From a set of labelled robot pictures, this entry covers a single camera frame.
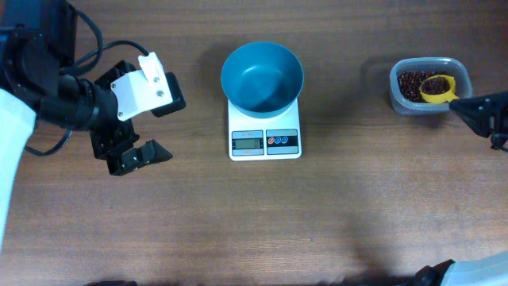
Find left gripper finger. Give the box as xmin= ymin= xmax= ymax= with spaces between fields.
xmin=151 ymin=72 xmax=187 ymax=118
xmin=106 ymin=140 xmax=173 ymax=176

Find red adzuki beans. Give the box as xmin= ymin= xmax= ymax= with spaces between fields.
xmin=397 ymin=70 xmax=446 ymax=103

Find white digital kitchen scale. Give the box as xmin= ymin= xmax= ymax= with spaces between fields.
xmin=228 ymin=99 xmax=302 ymax=161

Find blue plastic bowl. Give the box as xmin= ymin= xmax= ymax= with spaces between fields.
xmin=221 ymin=41 xmax=305 ymax=118

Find clear plastic container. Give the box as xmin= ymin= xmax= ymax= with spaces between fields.
xmin=390 ymin=57 xmax=473 ymax=115

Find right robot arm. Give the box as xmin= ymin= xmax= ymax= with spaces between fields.
xmin=407 ymin=91 xmax=507 ymax=285

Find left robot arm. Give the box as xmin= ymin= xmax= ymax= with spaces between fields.
xmin=1 ymin=0 xmax=186 ymax=219

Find left black cable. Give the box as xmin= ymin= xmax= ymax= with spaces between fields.
xmin=24 ymin=10 xmax=150 ymax=157

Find yellow plastic measuring scoop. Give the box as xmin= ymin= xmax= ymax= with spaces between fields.
xmin=419 ymin=75 xmax=459 ymax=104

